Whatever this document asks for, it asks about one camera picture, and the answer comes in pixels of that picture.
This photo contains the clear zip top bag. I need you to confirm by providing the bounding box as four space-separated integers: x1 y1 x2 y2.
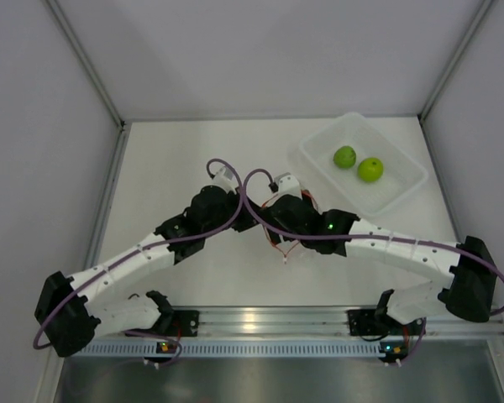
263 189 319 264

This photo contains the green fake lime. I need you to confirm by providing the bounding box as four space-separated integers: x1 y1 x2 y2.
333 145 356 169

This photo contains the green fake apple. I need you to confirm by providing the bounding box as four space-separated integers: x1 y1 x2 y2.
357 157 384 183

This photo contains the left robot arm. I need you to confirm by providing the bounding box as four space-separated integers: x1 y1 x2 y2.
33 185 254 358

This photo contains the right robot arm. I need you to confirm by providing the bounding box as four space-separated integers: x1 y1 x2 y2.
260 195 497 333

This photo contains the white perforated plastic basket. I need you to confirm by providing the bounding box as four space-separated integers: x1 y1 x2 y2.
287 113 428 218

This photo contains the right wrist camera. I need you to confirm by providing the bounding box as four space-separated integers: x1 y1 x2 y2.
269 172 302 197

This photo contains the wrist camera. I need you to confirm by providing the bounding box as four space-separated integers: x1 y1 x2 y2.
212 166 239 193
269 172 302 197

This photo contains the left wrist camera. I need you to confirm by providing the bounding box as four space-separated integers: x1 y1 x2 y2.
212 166 239 193

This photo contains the aluminium mounting rail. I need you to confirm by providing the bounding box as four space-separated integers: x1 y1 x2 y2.
188 306 504 339

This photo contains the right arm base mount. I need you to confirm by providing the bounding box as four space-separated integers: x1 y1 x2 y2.
347 309 423 339

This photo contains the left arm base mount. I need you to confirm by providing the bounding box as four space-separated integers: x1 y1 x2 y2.
149 309 200 338

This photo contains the white slotted cable duct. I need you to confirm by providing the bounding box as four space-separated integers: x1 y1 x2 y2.
76 338 404 359

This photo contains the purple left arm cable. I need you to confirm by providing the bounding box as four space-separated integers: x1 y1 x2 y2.
32 158 244 350

